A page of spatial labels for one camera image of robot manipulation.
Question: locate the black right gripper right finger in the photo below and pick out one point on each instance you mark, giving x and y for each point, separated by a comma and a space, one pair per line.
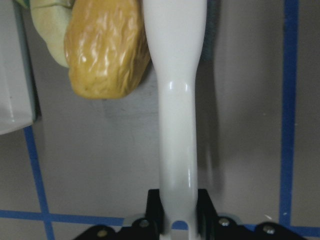
207, 216

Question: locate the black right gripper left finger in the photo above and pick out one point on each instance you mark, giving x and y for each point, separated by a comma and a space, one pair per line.
154, 210

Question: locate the brown toy potato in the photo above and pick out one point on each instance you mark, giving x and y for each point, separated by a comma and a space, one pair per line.
106, 48

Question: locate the white plastic dustpan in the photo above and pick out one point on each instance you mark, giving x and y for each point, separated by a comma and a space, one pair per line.
17, 96

